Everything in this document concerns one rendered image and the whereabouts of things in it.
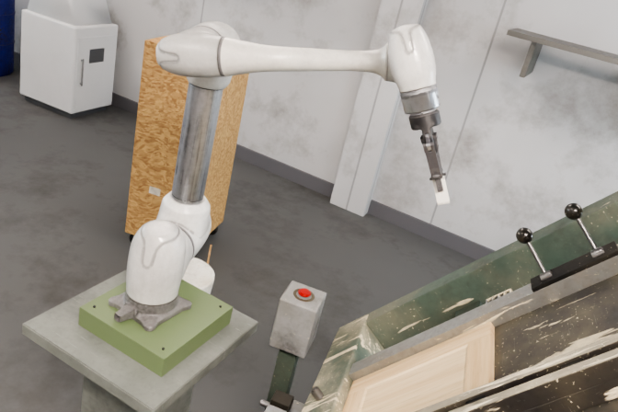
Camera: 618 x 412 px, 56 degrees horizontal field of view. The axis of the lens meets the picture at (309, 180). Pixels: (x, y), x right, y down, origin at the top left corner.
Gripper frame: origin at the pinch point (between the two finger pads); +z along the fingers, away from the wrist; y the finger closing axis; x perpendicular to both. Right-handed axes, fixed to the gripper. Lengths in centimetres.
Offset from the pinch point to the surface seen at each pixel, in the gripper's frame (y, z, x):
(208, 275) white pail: 93, 42, 124
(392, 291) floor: 199, 106, 62
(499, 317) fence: -13.2, 29.5, -8.0
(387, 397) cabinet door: -24, 41, 20
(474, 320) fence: -12.8, 29.6, -2.1
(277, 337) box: 10, 39, 59
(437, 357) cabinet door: -17.5, 35.5, 7.7
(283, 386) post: 15, 58, 64
